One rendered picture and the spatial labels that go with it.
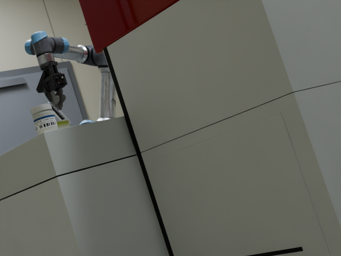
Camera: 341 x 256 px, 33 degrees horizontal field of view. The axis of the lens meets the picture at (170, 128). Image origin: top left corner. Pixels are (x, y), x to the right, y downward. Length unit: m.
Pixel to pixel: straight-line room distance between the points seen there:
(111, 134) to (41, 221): 0.38
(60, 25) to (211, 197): 4.62
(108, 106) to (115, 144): 1.00
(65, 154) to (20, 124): 3.81
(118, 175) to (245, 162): 0.48
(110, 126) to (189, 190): 0.36
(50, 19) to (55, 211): 4.49
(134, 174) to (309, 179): 0.68
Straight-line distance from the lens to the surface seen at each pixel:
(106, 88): 3.04
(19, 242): 2.18
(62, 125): 2.20
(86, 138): 1.98
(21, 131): 5.70
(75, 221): 1.89
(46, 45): 2.70
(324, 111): 1.73
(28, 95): 5.83
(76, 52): 3.04
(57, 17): 6.34
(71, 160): 1.93
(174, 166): 1.96
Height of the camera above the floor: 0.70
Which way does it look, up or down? 5 degrees up
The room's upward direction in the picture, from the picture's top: 18 degrees counter-clockwise
